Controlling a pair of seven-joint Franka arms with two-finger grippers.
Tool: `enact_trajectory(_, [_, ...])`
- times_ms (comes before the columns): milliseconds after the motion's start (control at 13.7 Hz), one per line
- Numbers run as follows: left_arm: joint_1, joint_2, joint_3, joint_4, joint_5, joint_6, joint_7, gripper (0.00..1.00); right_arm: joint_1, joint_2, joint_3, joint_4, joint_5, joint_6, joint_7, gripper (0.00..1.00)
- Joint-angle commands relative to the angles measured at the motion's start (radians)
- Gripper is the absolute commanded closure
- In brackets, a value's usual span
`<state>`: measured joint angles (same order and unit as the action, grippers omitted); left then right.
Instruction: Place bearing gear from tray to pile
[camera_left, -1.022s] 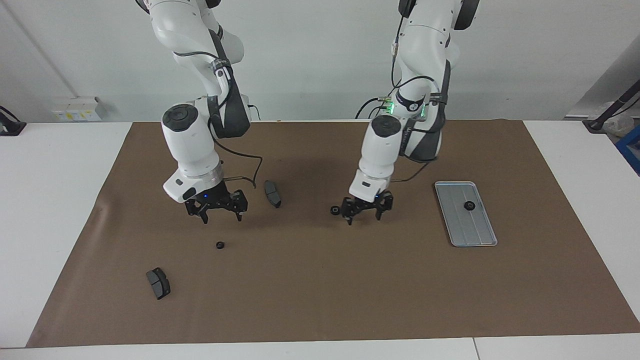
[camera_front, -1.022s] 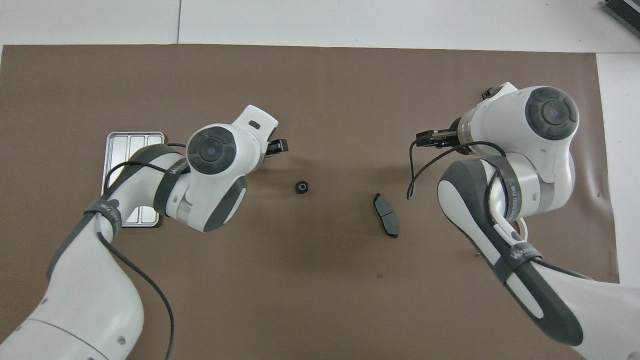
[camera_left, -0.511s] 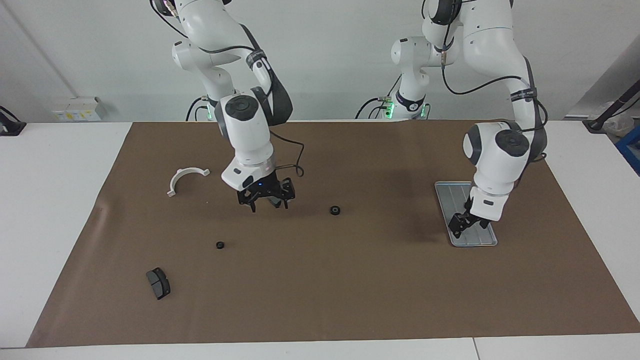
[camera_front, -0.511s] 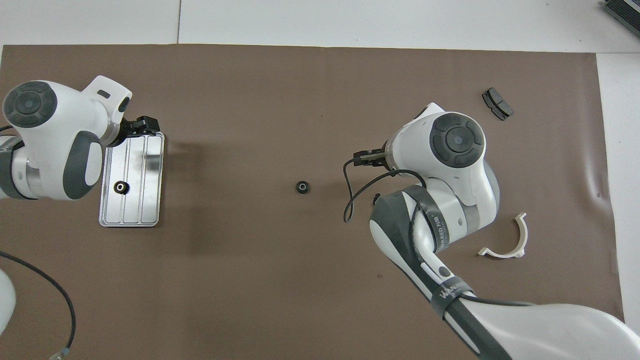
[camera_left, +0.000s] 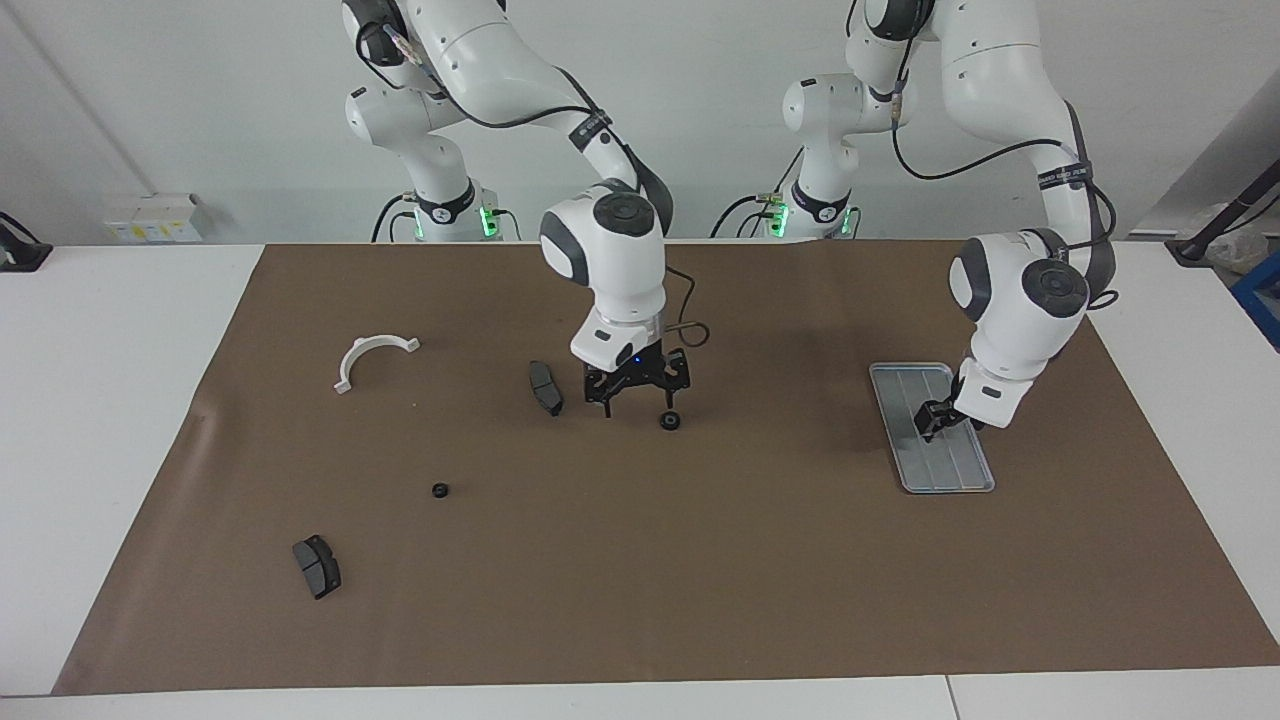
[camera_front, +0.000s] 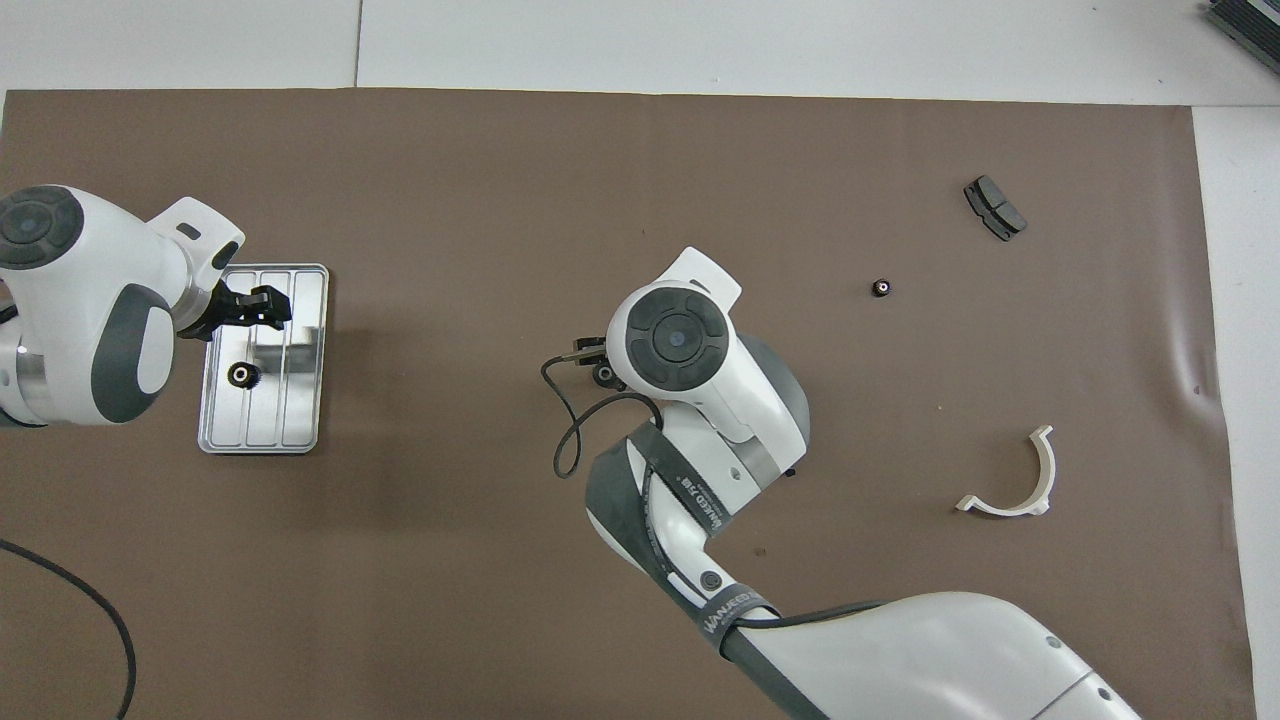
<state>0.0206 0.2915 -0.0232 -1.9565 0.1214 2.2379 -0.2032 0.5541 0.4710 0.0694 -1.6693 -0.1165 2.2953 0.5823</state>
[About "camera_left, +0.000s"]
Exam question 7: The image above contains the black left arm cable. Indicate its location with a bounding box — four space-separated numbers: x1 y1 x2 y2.
890 0 1121 311

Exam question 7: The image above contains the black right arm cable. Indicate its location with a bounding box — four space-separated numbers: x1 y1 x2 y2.
355 10 713 351

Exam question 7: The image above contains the blue crate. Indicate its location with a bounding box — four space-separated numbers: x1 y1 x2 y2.
1232 250 1280 351

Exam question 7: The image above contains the black stand pole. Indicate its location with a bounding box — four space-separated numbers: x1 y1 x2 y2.
1165 160 1280 267

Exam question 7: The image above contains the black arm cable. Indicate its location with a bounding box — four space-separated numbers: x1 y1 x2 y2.
890 0 1121 311
355 10 713 351

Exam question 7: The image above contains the black table clamp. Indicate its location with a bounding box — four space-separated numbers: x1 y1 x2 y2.
0 212 53 273

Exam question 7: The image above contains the white curved plastic bracket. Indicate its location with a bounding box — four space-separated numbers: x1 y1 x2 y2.
334 335 422 395

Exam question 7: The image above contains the clear plastic bag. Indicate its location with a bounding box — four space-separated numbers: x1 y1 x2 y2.
1205 205 1280 276

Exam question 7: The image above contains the black base cable bundle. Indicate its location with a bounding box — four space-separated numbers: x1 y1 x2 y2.
710 148 806 239
372 193 416 243

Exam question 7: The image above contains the silver metal tray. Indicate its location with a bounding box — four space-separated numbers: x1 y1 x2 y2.
868 362 997 495

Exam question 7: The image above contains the brown table mat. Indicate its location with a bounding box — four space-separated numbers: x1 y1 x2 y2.
52 238 1280 696

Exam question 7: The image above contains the dark grey brake pad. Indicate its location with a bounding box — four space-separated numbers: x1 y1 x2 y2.
292 535 342 601
528 360 565 417

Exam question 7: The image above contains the white wall socket box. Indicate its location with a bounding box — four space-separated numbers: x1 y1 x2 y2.
105 193 206 244

